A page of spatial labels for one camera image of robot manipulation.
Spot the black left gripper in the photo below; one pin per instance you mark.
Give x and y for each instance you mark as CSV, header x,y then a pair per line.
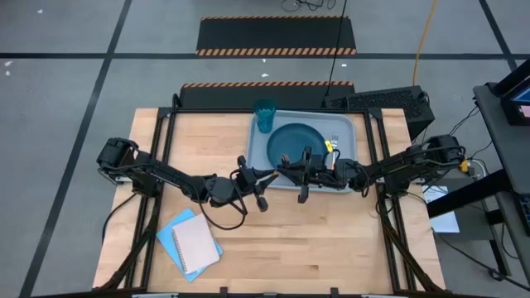
x,y
223,190

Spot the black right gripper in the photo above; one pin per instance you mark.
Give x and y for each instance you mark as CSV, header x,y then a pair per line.
x,y
319,171

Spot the grey plastic tray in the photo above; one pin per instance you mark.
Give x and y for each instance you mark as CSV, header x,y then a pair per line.
x,y
256,157

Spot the dark blue round plate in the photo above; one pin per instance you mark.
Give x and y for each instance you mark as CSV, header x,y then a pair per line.
x,y
294,140

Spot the teal plastic cup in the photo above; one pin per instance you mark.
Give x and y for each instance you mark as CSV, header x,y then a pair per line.
x,y
264,120

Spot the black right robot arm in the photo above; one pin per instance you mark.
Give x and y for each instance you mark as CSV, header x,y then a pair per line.
x,y
406,165

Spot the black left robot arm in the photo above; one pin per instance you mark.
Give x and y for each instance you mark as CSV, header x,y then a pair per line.
x,y
165,171

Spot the black hazard-striped floor mat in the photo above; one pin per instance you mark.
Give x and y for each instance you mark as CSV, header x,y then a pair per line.
x,y
256,97
273,35

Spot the white spiral notebook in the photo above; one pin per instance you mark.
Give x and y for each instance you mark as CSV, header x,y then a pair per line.
x,y
194,244

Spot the light blue notebook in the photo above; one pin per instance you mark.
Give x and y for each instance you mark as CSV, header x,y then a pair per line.
x,y
165,238

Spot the white paper sheet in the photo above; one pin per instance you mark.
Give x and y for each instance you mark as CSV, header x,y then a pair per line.
x,y
447,223

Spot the grey power strip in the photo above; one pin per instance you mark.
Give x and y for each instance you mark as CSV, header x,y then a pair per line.
x,y
480,167

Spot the grey side table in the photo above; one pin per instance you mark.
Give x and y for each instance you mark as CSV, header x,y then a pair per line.
x,y
509,153

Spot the black monitor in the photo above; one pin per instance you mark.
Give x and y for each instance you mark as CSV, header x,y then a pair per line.
x,y
515,111

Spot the laptop keyboard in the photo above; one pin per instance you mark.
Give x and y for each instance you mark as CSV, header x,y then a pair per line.
x,y
525,215

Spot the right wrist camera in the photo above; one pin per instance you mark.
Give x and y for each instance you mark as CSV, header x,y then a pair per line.
x,y
306,152

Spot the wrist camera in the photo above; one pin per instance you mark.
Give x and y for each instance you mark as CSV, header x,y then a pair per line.
x,y
242,161
306,152

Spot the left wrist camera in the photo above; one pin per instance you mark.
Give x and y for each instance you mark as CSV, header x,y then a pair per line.
x,y
242,161

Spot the black aluminium table frame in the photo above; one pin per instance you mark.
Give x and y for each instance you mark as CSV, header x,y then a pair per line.
x,y
165,112

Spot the grey left arm base plate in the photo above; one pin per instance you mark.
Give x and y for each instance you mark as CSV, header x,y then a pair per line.
x,y
112,179

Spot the black side table leg frame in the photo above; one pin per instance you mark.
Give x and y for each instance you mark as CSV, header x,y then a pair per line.
x,y
468,194

